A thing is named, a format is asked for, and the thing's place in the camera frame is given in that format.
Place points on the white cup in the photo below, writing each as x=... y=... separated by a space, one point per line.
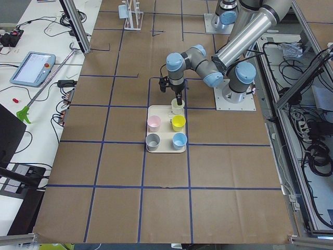
x=176 y=108

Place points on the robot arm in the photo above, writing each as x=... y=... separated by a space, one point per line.
x=225 y=13
x=250 y=19

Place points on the light blue cup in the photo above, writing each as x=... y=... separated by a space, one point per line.
x=123 y=12

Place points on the white wire cup rack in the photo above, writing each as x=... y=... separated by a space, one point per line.
x=134 y=21

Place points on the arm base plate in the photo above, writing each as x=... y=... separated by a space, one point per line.
x=210 y=26
x=242 y=101

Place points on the grey cup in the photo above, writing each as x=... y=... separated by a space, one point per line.
x=152 y=142

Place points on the cream tray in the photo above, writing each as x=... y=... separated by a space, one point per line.
x=165 y=131

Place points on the aluminium frame post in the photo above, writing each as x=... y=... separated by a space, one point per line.
x=71 y=13

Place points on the pink cup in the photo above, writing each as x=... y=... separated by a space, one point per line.
x=153 y=123

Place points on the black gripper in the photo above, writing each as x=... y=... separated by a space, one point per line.
x=177 y=89

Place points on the green reacher grabber tool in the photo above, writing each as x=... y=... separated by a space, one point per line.
x=23 y=113

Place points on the yellow cup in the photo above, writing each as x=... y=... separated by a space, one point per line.
x=178 y=122

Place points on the teach pendant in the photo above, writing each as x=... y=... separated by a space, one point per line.
x=34 y=69

